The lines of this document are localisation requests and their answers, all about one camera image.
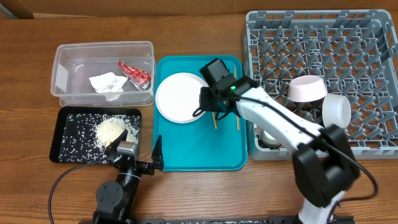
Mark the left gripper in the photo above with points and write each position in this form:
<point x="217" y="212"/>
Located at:
<point x="157" y="160"/>

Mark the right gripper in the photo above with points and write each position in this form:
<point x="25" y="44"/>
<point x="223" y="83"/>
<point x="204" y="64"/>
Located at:
<point x="207" y="104"/>

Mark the wooden chopstick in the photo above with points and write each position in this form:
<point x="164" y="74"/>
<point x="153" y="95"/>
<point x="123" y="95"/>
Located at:
<point x="214" y="121"/>
<point x="237" y="117"/>

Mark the white round plate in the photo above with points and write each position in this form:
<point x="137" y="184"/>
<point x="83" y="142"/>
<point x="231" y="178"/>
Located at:
<point x="177" y="97"/>

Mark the rice leftovers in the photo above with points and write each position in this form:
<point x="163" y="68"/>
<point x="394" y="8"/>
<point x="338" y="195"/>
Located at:
<point x="85" y="136"/>

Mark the white cup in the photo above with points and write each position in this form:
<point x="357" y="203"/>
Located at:
<point x="268" y="140"/>

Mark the white napkin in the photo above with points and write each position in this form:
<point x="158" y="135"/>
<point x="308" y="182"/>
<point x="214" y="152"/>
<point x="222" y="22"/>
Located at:
<point x="108" y="83"/>

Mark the red snack wrapper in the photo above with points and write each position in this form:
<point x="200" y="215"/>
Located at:
<point x="138" y="77"/>

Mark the pink bowl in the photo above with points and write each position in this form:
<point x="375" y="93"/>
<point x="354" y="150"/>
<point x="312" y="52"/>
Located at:
<point x="307" y="88"/>

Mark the grey bowl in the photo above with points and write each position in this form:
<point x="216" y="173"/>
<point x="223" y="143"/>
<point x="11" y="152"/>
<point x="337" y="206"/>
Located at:
<point x="336" y="110"/>

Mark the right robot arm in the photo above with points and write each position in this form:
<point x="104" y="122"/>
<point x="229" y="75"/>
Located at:
<point x="323" y="162"/>

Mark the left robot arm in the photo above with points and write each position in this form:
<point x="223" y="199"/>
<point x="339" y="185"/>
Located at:
<point x="115" y="198"/>

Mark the clear plastic waste bin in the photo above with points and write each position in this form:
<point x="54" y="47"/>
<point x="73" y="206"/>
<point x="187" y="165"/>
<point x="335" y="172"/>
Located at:
<point x="75" y="64"/>

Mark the grey plastic dishwasher rack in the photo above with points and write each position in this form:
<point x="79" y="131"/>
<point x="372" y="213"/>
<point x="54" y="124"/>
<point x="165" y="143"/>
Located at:
<point x="354" y="51"/>

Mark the teal plastic serving tray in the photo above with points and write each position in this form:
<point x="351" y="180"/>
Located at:
<point x="198" y="146"/>

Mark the black rectangular tray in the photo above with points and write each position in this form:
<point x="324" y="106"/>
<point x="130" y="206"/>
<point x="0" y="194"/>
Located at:
<point x="65" y="111"/>

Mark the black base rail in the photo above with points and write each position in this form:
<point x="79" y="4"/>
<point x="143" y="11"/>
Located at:
<point x="269" y="220"/>

